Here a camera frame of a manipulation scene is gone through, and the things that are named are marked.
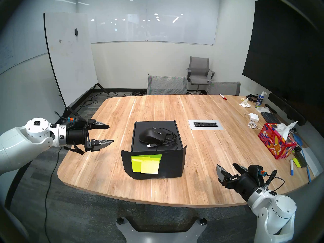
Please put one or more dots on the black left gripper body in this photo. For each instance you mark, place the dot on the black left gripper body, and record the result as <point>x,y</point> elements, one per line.
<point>76,136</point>

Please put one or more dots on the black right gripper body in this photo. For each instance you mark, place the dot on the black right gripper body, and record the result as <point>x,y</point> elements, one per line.
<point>244,185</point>

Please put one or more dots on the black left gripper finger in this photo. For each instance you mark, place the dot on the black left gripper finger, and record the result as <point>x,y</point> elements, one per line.
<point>97,125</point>
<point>100,143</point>

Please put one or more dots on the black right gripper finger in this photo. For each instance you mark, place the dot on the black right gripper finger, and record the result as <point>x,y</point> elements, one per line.
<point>240,170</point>
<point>222,174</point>

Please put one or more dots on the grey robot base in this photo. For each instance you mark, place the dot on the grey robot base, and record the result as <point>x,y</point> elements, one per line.
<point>126,232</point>

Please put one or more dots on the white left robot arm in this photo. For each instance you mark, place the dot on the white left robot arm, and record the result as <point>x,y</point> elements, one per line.
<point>15,143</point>

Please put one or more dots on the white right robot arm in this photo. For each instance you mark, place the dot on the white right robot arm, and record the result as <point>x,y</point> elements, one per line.
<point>278,214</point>

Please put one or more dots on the colourful floral tissue box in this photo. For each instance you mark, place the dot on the colourful floral tissue box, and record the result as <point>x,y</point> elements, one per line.
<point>273,141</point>

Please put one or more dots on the black cardboard box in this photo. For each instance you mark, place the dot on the black cardboard box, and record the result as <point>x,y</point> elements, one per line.
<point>174,166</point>

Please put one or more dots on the lime green sticky note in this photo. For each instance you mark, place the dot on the lime green sticky note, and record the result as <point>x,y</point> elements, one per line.
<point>135,164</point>

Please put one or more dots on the blue capped white marker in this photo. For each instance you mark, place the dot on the blue capped white marker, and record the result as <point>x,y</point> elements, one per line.
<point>291,166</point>

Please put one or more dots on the silver table power outlet panel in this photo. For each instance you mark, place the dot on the silver table power outlet panel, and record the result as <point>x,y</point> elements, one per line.
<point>206,124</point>

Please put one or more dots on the pale yellow sticky note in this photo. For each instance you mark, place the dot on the pale yellow sticky note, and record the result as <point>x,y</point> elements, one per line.
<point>150,167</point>

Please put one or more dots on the yellow sticky note pad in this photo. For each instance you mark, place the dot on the yellow sticky note pad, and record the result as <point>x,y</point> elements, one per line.
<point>296,163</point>

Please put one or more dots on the black keyboard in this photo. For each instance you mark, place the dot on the black keyboard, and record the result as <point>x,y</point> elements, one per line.
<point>270,118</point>

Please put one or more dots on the black flat eraser block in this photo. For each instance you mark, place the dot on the black flat eraser block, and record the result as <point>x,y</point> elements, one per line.
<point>300,158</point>

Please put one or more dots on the crumpled white tissue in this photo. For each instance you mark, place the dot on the crumpled white tissue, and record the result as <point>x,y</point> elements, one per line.
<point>263,109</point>
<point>245,104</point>

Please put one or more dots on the white freestanding whiteboard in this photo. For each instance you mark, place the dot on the white freestanding whiteboard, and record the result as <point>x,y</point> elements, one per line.
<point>71,62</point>

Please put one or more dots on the small black remote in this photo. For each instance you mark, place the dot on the small black remote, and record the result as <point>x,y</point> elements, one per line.
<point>270,109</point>

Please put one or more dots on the whiteboard cleaner spray bottle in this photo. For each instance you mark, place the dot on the whiteboard cleaner spray bottle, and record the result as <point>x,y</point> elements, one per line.
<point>260,102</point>

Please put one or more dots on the red capped whiteboard marker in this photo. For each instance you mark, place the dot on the red capped whiteboard marker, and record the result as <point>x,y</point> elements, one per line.
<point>222,96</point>

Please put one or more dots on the black video conference bar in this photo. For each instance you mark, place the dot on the black video conference bar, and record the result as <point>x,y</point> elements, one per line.
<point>286,108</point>

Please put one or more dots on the grey ribbed mesh chair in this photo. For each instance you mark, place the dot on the grey ribbed mesh chair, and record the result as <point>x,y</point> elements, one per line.
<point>167,85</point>

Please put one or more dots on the grey office chair with armrests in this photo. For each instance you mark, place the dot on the grey office chair with armrests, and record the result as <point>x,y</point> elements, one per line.
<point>199,67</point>

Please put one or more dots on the glass whiteboard with blue writing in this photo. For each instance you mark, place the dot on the glass whiteboard with blue writing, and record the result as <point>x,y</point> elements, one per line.
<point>15,42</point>

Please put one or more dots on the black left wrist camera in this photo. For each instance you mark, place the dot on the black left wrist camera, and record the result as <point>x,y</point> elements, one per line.
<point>76,121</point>

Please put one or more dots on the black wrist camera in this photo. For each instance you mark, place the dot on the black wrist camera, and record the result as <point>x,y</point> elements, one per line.
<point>76,121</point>
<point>255,171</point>

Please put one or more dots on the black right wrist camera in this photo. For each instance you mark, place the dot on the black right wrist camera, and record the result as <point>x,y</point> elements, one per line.
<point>255,171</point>

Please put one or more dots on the wall-mounted glass whiteboard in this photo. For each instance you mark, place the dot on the wall-mounted glass whiteboard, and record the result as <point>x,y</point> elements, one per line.
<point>152,22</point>

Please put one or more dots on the large black wall screen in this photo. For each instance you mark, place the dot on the large black wall screen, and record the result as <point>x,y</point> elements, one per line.
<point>283,55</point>

